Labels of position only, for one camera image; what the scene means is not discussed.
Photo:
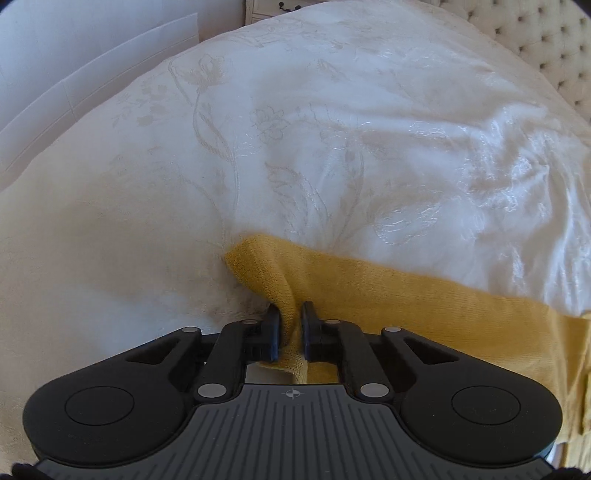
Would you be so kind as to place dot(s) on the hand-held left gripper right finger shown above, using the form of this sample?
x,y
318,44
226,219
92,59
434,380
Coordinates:
x,y
308,334

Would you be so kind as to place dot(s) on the white floral bedspread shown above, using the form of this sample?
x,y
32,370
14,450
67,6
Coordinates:
x,y
295,152

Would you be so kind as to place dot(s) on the white bedside cabinet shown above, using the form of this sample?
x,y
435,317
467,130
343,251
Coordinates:
x,y
272,9

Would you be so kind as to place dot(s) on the yellow knit sweater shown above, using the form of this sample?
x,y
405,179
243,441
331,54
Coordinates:
x,y
369,314

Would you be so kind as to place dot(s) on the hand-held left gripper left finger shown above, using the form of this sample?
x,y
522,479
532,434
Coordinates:
x,y
272,334

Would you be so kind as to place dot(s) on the beige tufted headboard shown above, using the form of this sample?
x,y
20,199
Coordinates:
x,y
535,37

